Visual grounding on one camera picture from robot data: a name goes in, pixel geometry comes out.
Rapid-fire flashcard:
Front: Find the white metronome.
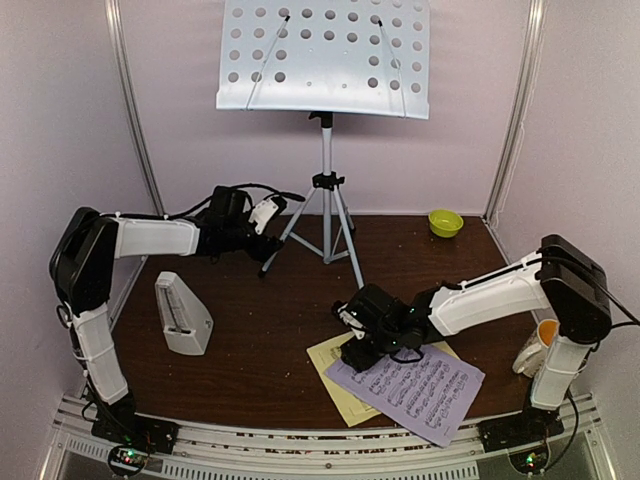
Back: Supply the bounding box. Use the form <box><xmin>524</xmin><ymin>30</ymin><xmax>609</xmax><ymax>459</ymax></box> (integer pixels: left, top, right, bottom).
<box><xmin>155</xmin><ymin>271</ymin><xmax>214</xmax><ymax>356</ymax></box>

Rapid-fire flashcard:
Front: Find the aluminium front rail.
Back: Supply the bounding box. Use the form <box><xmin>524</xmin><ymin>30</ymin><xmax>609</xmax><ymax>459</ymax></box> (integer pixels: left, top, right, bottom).
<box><xmin>36</xmin><ymin>394</ymin><xmax>619</xmax><ymax>479</ymax></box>

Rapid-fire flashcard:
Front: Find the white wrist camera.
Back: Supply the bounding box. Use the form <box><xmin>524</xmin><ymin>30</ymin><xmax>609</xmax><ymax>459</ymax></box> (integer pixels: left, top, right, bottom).
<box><xmin>249</xmin><ymin>196</ymin><xmax>287</xmax><ymax>235</ymax></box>
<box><xmin>331</xmin><ymin>301</ymin><xmax>368</xmax><ymax>340</ymax></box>

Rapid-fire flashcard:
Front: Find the purple sheet music page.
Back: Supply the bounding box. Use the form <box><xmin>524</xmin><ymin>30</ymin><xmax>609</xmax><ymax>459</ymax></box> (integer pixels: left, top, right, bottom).
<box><xmin>325</xmin><ymin>345</ymin><xmax>485</xmax><ymax>448</ymax></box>

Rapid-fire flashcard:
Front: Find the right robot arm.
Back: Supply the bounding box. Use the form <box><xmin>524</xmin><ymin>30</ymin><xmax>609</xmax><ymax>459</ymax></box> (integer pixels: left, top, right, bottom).
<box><xmin>333</xmin><ymin>234</ymin><xmax>612</xmax><ymax>442</ymax></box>

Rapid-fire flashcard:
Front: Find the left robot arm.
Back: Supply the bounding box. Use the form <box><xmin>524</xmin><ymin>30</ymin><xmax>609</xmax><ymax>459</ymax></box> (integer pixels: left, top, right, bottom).
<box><xmin>49</xmin><ymin>184</ymin><xmax>303</xmax><ymax>444</ymax></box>

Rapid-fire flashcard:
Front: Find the white folding music stand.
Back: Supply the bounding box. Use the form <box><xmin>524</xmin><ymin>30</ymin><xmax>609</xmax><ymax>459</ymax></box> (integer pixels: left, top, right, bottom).
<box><xmin>216</xmin><ymin>0</ymin><xmax>430</xmax><ymax>287</ymax></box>

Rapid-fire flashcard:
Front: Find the green bowl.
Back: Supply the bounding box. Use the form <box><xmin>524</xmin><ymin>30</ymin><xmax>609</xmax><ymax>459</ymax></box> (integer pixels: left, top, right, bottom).
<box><xmin>428</xmin><ymin>209</ymin><xmax>464</xmax><ymax>239</ymax></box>

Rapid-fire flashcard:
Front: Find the white mug orange inside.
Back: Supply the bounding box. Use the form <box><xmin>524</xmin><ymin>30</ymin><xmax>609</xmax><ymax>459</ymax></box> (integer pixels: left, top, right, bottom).
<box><xmin>512</xmin><ymin>319</ymin><xmax>559</xmax><ymax>378</ymax></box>

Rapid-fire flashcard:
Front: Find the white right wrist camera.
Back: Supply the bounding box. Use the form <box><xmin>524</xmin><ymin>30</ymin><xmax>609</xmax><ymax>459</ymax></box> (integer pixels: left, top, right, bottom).
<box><xmin>331</xmin><ymin>301</ymin><xmax>368</xmax><ymax>340</ymax></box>

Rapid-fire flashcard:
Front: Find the yellow sheet music page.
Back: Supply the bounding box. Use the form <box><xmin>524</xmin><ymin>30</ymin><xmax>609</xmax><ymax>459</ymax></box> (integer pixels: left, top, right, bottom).
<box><xmin>306</xmin><ymin>332</ymin><xmax>391</xmax><ymax>428</ymax></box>

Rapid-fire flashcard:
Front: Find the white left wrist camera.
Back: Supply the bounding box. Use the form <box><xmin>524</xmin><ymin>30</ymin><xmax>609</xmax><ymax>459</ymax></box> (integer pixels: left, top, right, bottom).
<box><xmin>249</xmin><ymin>196</ymin><xmax>287</xmax><ymax>235</ymax></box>

